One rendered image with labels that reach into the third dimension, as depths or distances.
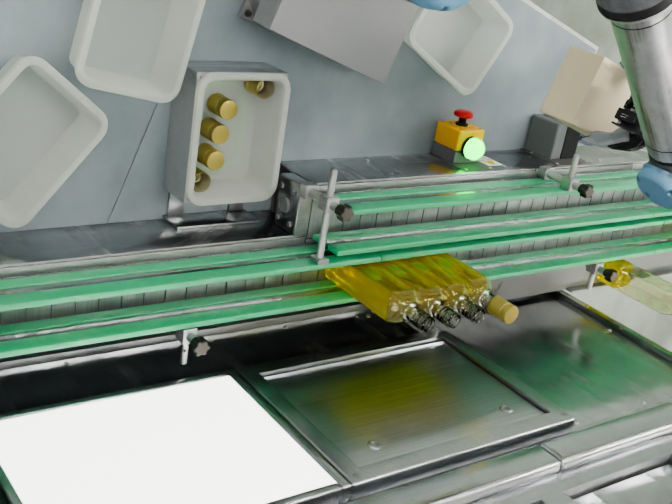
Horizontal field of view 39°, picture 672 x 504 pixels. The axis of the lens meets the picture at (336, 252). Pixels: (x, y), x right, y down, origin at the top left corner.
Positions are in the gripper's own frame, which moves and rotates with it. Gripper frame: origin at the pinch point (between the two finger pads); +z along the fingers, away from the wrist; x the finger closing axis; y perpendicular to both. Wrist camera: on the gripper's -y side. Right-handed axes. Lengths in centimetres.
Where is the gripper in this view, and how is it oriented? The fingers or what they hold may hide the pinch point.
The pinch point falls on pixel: (603, 102)
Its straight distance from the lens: 173.5
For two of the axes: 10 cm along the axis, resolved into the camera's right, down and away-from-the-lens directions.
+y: -7.2, -2.1, -6.7
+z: -5.6, -3.9, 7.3
